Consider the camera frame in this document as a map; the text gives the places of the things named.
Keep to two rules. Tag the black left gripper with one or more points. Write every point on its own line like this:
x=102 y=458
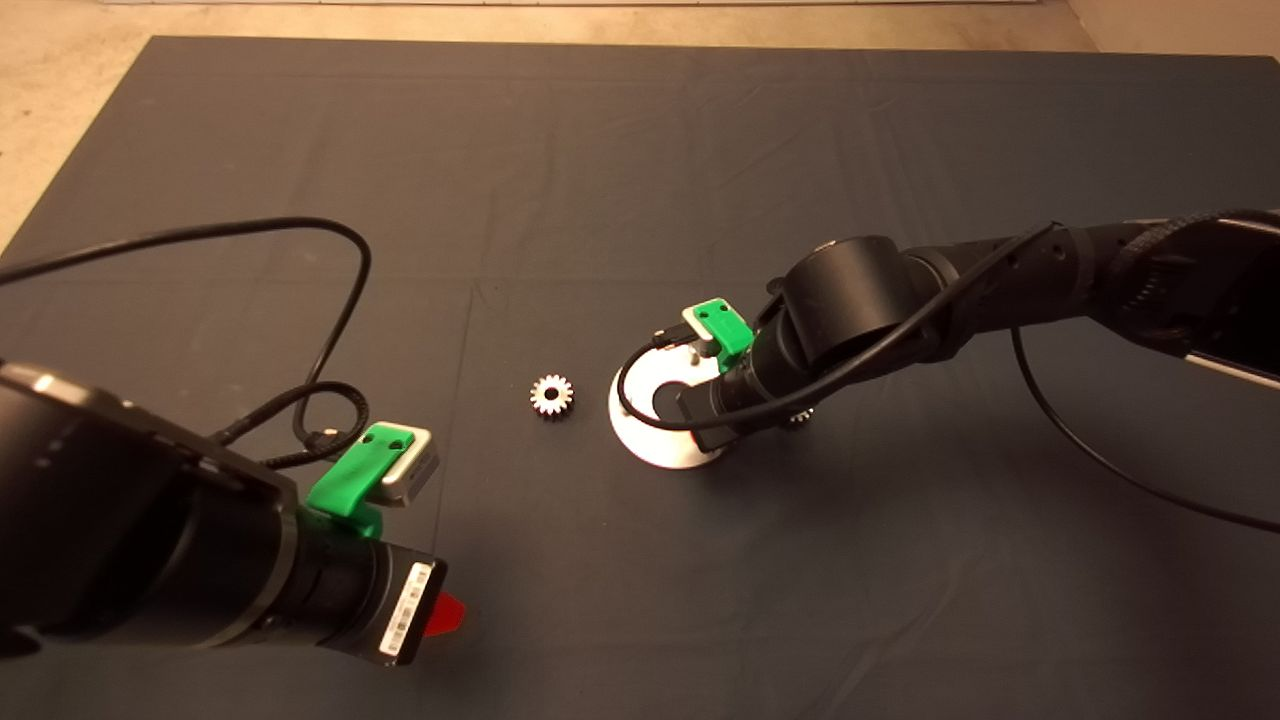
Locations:
x=405 y=605

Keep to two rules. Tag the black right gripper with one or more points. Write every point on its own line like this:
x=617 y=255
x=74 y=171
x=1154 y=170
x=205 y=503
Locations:
x=735 y=415

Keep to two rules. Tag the small steel planetary gear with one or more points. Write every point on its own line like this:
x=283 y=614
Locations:
x=541 y=398
x=798 y=418

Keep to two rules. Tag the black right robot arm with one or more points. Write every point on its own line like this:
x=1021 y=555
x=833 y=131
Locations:
x=860 y=290

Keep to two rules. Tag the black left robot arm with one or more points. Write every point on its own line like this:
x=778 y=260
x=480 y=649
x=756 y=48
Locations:
x=140 y=530

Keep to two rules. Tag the round metal carrier plate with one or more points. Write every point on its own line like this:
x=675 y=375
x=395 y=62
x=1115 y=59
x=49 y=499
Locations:
x=640 y=440

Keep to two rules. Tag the dark grey table cloth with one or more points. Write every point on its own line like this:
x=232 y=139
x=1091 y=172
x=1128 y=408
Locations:
x=640 y=150

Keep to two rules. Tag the green right camera mount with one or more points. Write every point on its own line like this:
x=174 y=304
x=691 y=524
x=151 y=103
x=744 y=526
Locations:
x=728 y=330

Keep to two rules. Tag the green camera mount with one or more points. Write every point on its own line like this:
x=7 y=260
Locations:
x=350 y=478
x=728 y=330

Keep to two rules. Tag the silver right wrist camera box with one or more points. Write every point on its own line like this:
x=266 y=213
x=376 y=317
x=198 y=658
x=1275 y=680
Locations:
x=697 y=325

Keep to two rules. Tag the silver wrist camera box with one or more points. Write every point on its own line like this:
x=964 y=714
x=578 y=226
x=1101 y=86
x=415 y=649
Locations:
x=697 y=325
x=415 y=475

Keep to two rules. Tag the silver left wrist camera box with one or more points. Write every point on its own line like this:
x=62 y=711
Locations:
x=415 y=475

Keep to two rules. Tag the green left camera mount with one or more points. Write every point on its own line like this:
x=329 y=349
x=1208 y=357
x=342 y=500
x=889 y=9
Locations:
x=350 y=478

